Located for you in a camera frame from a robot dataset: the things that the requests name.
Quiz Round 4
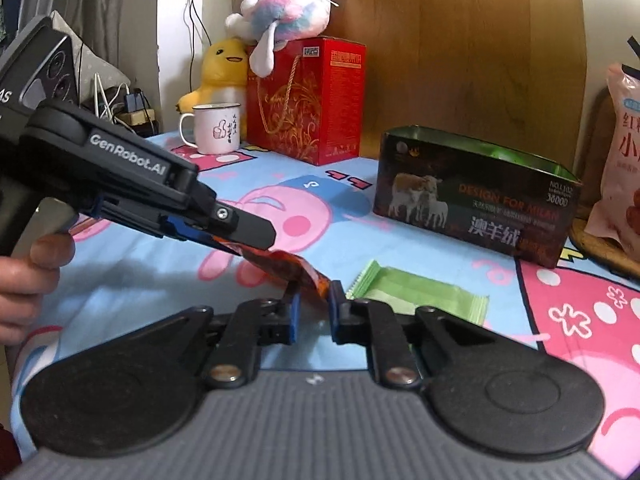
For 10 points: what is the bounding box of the printed cartoon pig blanket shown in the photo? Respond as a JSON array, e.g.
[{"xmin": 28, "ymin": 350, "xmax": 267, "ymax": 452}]
[{"xmin": 10, "ymin": 130, "xmax": 640, "ymax": 480}]

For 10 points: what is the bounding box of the person's left hand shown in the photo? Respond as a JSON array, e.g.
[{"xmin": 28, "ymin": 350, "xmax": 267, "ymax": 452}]
[{"xmin": 0, "ymin": 232, "xmax": 76, "ymax": 346}]

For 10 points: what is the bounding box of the wood grain board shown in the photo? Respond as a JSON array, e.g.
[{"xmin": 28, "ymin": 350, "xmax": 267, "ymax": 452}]
[{"xmin": 230, "ymin": 0, "xmax": 588, "ymax": 176}]

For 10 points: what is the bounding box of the white enamel mug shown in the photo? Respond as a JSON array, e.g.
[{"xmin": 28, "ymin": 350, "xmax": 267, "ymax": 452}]
[{"xmin": 179, "ymin": 102, "xmax": 242, "ymax": 156}]

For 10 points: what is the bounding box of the black tin box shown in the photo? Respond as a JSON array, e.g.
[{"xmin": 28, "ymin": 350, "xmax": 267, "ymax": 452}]
[{"xmin": 372, "ymin": 125, "xmax": 583, "ymax": 270}]

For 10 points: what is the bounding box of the black cable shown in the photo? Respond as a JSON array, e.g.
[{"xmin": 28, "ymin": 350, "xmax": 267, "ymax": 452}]
[{"xmin": 181, "ymin": 0, "xmax": 211, "ymax": 96}]

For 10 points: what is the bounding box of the red gift box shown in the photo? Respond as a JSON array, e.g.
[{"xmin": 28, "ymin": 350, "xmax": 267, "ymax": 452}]
[{"xmin": 245, "ymin": 35, "xmax": 368, "ymax": 167}]

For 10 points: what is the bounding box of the yellow duck plush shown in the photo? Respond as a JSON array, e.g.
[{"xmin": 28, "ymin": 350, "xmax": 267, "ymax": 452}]
[{"xmin": 176, "ymin": 37, "xmax": 251, "ymax": 115}]

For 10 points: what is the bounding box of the grey curtain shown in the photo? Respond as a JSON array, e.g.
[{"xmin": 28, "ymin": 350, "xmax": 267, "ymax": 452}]
[{"xmin": 0, "ymin": 0, "xmax": 161, "ymax": 111}]

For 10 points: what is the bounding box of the orange snack packet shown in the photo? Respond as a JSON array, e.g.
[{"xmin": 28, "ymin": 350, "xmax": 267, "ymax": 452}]
[{"xmin": 212, "ymin": 239, "xmax": 331, "ymax": 311}]

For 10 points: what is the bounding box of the beige power strip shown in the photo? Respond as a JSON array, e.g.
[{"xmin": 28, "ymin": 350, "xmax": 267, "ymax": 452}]
[{"xmin": 115, "ymin": 107, "xmax": 161, "ymax": 136}]

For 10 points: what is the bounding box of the pastel plush toy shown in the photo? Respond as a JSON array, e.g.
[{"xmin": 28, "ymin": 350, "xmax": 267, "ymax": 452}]
[{"xmin": 225, "ymin": 0, "xmax": 338, "ymax": 78}]

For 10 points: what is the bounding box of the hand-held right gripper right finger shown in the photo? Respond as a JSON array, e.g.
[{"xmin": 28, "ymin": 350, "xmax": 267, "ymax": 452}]
[{"xmin": 327, "ymin": 280, "xmax": 551, "ymax": 389}]

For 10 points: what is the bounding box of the large pink snack bag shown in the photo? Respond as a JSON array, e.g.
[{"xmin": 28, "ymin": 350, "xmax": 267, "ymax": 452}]
[{"xmin": 584, "ymin": 62, "xmax": 640, "ymax": 256}]

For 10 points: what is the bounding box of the light green wafer packet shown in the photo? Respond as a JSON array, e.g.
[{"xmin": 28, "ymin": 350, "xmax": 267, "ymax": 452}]
[{"xmin": 348, "ymin": 259, "xmax": 490, "ymax": 326}]

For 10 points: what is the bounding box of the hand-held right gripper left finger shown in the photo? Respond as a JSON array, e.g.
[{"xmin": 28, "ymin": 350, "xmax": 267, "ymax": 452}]
[{"xmin": 117, "ymin": 285, "xmax": 303, "ymax": 389}]

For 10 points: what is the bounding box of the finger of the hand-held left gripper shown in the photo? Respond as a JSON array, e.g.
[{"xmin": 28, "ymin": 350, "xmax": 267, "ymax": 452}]
[
  {"xmin": 92, "ymin": 199, "xmax": 246, "ymax": 257},
  {"xmin": 197, "ymin": 199, "xmax": 277, "ymax": 252}
]

